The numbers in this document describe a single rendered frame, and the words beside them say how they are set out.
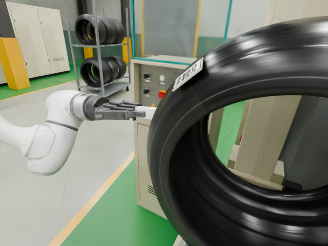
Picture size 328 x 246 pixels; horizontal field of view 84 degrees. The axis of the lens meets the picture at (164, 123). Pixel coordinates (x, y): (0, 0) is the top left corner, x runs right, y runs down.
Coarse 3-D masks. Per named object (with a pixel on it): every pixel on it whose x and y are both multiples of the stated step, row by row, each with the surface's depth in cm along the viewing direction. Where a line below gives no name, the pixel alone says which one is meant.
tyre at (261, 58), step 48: (240, 48) 26; (288, 48) 22; (192, 96) 29; (240, 96) 25; (192, 144) 63; (192, 192) 57; (240, 192) 62; (288, 192) 57; (192, 240) 42; (240, 240) 51; (288, 240) 50
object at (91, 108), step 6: (96, 96) 56; (102, 96) 57; (90, 102) 54; (96, 102) 54; (102, 102) 56; (108, 102) 58; (90, 108) 54; (96, 108) 53; (102, 108) 53; (108, 108) 53; (90, 114) 55
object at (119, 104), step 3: (111, 102) 55; (114, 102) 55; (117, 102) 55; (120, 102) 55; (120, 105) 54; (123, 105) 53; (126, 105) 53; (129, 105) 53; (132, 105) 53; (135, 105) 52; (138, 105) 51
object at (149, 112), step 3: (135, 108) 50; (138, 108) 49; (141, 108) 49; (144, 108) 48; (147, 108) 48; (150, 108) 47; (153, 108) 47; (147, 111) 48; (150, 111) 48; (153, 111) 47; (147, 114) 48; (150, 114) 48; (153, 114) 47; (138, 117) 50; (144, 117) 49; (147, 117) 49; (150, 117) 48
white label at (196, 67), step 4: (200, 60) 29; (196, 64) 29; (200, 64) 28; (188, 68) 31; (192, 68) 29; (196, 68) 28; (200, 68) 27; (184, 72) 31; (188, 72) 30; (192, 72) 28; (196, 72) 27; (180, 76) 32; (184, 76) 30; (188, 76) 28; (192, 76) 28; (176, 80) 32; (180, 80) 30; (184, 80) 29; (176, 84) 30; (180, 84) 29; (176, 88) 30
